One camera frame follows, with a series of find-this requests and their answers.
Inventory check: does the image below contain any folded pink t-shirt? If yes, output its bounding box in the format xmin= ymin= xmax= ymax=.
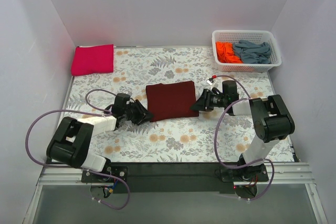
xmin=71 ymin=44 xmax=114 ymax=76

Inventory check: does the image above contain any dark red t-shirt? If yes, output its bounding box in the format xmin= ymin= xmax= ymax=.
xmin=145 ymin=81 xmax=199 ymax=122

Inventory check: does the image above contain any aluminium front frame rail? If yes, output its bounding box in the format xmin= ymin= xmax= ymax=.
xmin=38 ymin=162 xmax=315 ymax=194

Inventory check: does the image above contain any white plastic basket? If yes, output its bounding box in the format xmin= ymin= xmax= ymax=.
xmin=212 ymin=30 xmax=282 ymax=72

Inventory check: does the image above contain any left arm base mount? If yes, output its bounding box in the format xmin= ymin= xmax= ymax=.
xmin=81 ymin=165 xmax=129 ymax=183

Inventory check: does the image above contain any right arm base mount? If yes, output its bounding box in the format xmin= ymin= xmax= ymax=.
xmin=217 ymin=164 xmax=269 ymax=183

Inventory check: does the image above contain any grey t-shirt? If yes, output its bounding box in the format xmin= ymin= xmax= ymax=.
xmin=233 ymin=40 xmax=272 ymax=64

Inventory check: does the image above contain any orange t-shirt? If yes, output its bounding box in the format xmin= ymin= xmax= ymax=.
xmin=215 ymin=41 xmax=243 ymax=64

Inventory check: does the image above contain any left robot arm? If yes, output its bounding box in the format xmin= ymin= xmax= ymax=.
xmin=46 ymin=93 xmax=154 ymax=182

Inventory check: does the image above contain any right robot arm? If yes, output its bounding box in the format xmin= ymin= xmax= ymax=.
xmin=191 ymin=80 xmax=295 ymax=181

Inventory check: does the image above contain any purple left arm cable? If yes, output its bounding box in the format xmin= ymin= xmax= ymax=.
xmin=26 ymin=89 xmax=131 ymax=211

